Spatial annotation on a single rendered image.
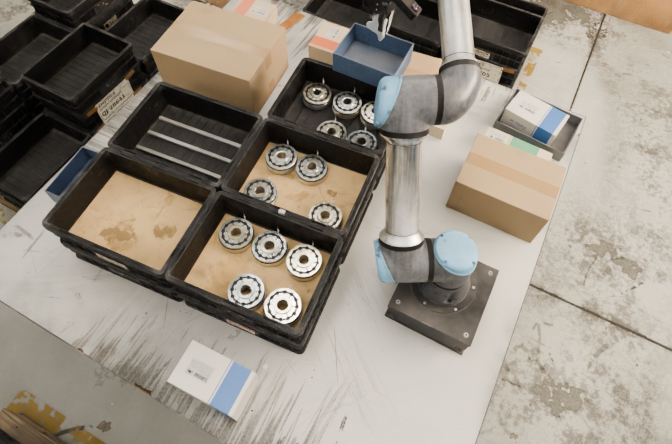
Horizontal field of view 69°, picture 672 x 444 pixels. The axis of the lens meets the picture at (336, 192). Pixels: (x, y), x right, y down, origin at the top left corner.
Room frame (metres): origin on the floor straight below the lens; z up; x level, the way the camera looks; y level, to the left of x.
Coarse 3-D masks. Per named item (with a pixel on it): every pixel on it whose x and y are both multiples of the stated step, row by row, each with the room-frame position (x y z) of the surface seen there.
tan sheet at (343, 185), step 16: (272, 144) 0.99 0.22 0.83; (256, 176) 0.86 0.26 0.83; (272, 176) 0.86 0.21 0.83; (288, 176) 0.86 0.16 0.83; (336, 176) 0.87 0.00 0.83; (352, 176) 0.87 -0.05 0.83; (288, 192) 0.80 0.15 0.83; (304, 192) 0.81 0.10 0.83; (320, 192) 0.81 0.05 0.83; (336, 192) 0.81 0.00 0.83; (352, 192) 0.81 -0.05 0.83; (288, 208) 0.75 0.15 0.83; (304, 208) 0.75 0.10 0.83
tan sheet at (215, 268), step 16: (288, 240) 0.64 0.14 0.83; (208, 256) 0.57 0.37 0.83; (224, 256) 0.58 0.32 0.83; (240, 256) 0.58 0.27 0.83; (192, 272) 0.52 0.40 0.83; (208, 272) 0.53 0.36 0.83; (224, 272) 0.53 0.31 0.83; (240, 272) 0.53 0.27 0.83; (256, 272) 0.53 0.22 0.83; (272, 272) 0.53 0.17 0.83; (320, 272) 0.54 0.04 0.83; (208, 288) 0.48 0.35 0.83; (224, 288) 0.48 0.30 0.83; (272, 288) 0.48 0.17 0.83; (288, 288) 0.49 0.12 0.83; (304, 288) 0.49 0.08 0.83; (304, 304) 0.44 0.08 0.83
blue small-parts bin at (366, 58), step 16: (352, 32) 1.22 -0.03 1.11; (368, 32) 1.22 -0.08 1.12; (336, 48) 1.13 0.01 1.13; (352, 48) 1.20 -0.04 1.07; (368, 48) 1.20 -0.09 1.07; (384, 48) 1.20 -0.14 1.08; (400, 48) 1.17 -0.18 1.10; (336, 64) 1.10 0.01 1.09; (352, 64) 1.08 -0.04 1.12; (368, 64) 1.13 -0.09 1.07; (384, 64) 1.14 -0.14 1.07; (400, 64) 1.07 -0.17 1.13; (368, 80) 1.06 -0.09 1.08
